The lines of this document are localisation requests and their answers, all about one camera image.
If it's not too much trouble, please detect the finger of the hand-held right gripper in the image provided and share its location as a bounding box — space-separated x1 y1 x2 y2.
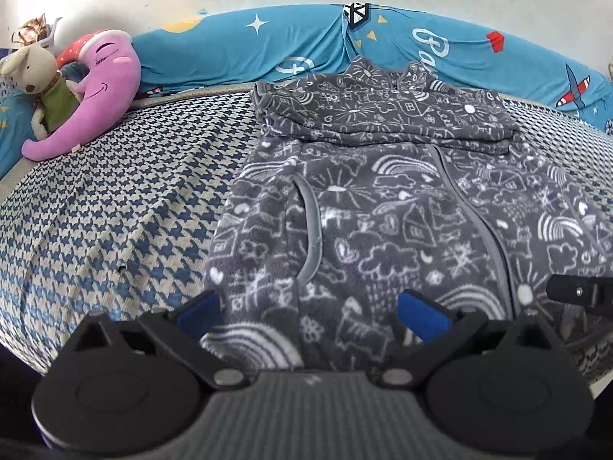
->
546 273 613 318

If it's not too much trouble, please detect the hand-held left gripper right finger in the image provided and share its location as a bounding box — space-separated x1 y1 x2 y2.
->
378 289 559 390

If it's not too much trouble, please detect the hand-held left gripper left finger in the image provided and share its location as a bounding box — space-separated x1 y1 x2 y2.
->
69 290 250 391

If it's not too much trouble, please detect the grey patterned fleece jacket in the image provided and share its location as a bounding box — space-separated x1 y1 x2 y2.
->
200 55 613 375

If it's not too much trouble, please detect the blue houndstooth bed mat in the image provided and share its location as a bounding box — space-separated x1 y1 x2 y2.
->
0 80 613 386

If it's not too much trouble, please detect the purple moon plush pillow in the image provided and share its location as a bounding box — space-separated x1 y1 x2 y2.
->
21 29 143 162

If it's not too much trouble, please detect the blue printed long pillow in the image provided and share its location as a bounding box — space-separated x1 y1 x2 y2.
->
129 3 613 133

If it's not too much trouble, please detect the beige plush mouse toy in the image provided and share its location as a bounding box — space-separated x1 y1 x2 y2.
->
0 47 83 136

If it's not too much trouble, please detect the white plastic basket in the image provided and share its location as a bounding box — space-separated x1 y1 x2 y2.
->
12 16 64 53

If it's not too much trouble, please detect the gold ribbon decoration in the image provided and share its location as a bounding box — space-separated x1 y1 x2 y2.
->
14 13 52 49

